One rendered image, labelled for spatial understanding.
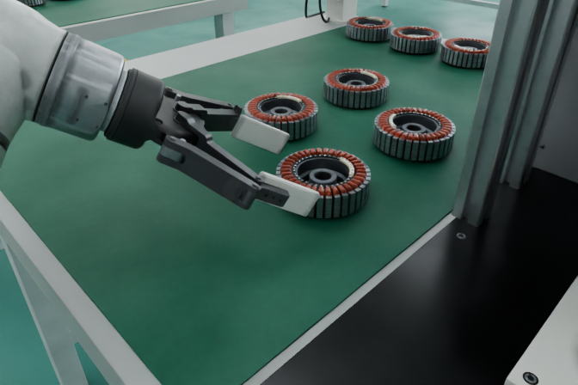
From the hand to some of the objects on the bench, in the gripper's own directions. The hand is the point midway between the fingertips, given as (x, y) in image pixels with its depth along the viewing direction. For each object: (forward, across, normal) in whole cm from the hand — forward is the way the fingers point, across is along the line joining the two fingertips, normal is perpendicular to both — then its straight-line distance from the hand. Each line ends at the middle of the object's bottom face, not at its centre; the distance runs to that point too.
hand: (289, 168), depth 55 cm
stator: (+5, -19, -2) cm, 20 cm away
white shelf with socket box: (+26, -66, +10) cm, 71 cm away
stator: (+6, 0, -2) cm, 6 cm away
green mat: (+12, -25, +2) cm, 28 cm away
